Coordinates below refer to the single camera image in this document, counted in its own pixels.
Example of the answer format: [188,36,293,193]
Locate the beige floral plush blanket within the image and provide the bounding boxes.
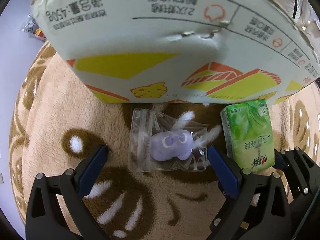
[8,41,320,240]

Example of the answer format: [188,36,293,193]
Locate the snack bags on floor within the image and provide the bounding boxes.
[21,14,47,42]

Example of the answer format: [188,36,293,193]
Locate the printed cardboard box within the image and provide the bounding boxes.
[31,0,319,103]

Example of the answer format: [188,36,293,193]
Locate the white duvet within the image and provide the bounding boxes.
[276,0,319,53]

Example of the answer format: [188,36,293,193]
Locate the purple plush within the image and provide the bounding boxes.
[129,108,208,172]

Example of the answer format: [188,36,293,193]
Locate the green tissue pack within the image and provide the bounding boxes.
[220,99,275,173]

